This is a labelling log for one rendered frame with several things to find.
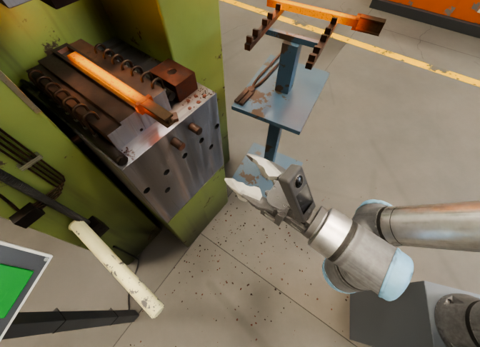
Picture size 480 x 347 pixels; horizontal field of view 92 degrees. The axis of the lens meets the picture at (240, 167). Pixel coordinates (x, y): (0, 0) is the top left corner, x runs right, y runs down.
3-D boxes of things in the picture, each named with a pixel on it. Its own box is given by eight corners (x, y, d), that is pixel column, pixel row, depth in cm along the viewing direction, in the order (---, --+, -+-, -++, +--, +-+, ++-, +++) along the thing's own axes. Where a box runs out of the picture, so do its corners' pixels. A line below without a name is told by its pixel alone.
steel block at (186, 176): (224, 163, 114) (216, 92, 76) (167, 223, 99) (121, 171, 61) (149, 113, 132) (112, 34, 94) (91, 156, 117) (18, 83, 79)
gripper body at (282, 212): (256, 212, 53) (302, 245, 49) (259, 197, 46) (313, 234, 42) (275, 188, 56) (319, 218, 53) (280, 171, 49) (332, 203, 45)
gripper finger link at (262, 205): (238, 203, 48) (280, 217, 46) (238, 200, 47) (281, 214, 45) (246, 184, 50) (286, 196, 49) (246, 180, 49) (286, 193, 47)
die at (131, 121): (171, 109, 72) (163, 87, 65) (118, 151, 64) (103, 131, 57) (93, 58, 86) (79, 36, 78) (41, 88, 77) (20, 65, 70)
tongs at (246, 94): (297, 35, 122) (298, 33, 121) (304, 37, 121) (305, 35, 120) (233, 102, 96) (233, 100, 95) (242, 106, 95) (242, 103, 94)
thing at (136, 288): (168, 304, 73) (163, 304, 68) (154, 320, 70) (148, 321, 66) (87, 220, 87) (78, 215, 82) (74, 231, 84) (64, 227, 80)
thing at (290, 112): (328, 76, 108) (330, 72, 106) (298, 135, 90) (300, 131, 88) (270, 58, 115) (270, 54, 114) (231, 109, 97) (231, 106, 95)
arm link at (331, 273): (367, 263, 59) (394, 253, 49) (346, 303, 55) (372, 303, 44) (333, 240, 62) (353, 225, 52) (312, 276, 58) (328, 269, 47)
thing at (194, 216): (228, 201, 154) (224, 164, 114) (188, 248, 139) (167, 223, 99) (170, 158, 172) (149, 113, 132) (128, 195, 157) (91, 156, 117)
